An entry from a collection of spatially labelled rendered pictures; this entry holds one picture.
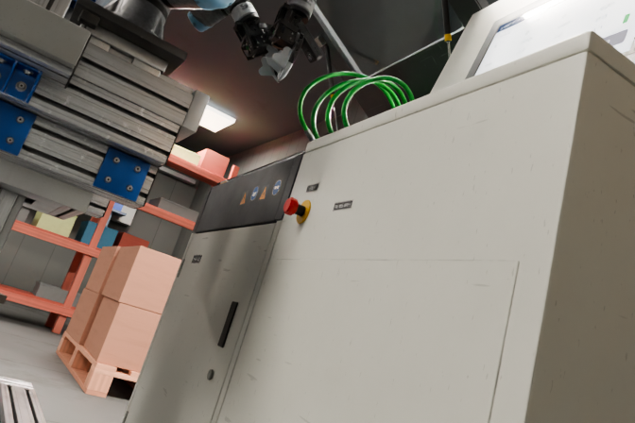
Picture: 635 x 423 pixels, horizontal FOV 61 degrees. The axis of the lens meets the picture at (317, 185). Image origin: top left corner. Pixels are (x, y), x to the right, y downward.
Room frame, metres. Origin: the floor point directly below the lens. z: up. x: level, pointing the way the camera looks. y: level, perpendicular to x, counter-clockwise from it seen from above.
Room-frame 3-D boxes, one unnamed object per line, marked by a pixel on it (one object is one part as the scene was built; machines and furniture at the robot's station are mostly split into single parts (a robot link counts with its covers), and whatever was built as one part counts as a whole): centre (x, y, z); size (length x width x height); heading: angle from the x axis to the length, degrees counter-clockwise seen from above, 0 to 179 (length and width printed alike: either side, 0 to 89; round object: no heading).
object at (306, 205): (1.05, 0.03, 0.80); 0.05 x 0.04 x 0.05; 25
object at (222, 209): (1.48, 0.18, 0.87); 0.62 x 0.04 x 0.16; 25
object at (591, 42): (0.88, -0.20, 0.96); 0.70 x 0.22 x 0.03; 25
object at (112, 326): (3.90, 0.76, 0.41); 1.39 x 0.99 x 0.82; 23
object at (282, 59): (1.32, 0.19, 1.24); 0.06 x 0.03 x 0.09; 115
